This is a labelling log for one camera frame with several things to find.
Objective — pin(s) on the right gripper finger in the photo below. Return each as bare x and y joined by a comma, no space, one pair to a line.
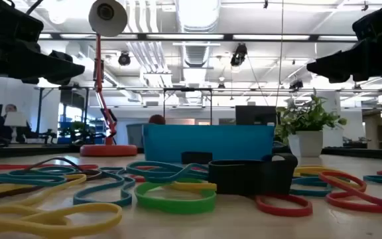
343,64

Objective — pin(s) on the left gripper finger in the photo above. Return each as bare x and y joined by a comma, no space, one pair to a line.
51,69
63,56

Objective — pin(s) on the yellow rubber band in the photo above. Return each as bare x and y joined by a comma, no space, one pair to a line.
194,186
313,170
75,179
78,207

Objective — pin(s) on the brown rubber band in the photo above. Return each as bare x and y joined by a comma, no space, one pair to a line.
93,173

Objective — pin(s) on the teal rubber band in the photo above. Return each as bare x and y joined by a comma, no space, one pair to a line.
101,203
181,172
310,193
28,181
375,179

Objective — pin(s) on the wide black rubber band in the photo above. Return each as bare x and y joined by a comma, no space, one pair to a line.
250,179

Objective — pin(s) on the green rubber band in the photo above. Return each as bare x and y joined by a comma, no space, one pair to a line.
174,206

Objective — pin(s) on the blue plastic bin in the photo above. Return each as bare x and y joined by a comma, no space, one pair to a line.
227,142

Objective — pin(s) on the person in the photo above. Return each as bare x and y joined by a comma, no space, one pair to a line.
9,108
156,119

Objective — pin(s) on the black ceiling spotlight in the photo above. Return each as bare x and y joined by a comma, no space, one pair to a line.
124,59
296,85

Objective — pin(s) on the white lampshade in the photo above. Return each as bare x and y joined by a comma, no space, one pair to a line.
15,119

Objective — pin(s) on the green plant in white pot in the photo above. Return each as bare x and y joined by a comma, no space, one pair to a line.
307,142

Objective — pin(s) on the red desk lamp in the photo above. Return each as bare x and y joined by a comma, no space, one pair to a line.
108,150

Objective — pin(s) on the grey plastic container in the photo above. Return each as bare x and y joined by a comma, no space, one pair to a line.
134,134

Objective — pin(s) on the black overhead crossbar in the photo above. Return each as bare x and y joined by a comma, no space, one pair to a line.
227,37

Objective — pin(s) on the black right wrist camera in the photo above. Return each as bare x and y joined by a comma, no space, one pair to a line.
380,23

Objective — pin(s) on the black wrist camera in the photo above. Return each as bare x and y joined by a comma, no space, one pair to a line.
380,23
8,20

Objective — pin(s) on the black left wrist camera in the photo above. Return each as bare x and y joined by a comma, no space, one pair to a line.
8,20

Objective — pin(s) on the black ceiling camera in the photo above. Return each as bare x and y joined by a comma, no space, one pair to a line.
239,54

